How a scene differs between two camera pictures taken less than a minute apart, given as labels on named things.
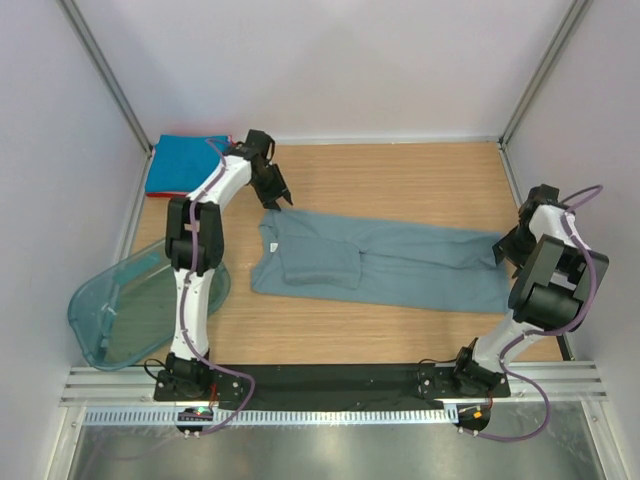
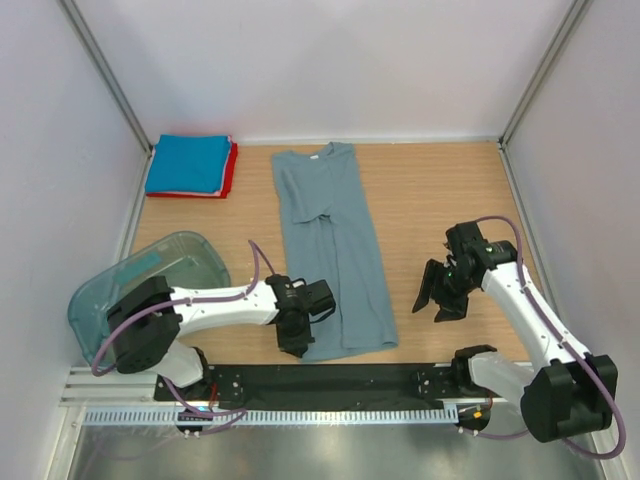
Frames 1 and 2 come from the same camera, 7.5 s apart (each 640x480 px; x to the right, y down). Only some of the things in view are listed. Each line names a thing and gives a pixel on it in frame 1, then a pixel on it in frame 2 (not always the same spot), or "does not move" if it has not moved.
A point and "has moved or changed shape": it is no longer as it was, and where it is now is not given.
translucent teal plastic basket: [124, 313] does not move
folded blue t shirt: [179, 163] does not move
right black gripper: [505, 248] to [450, 309]
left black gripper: [276, 191] to [296, 345]
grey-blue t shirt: [434, 266] has moved or changed shape
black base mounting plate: [333, 388] does not move
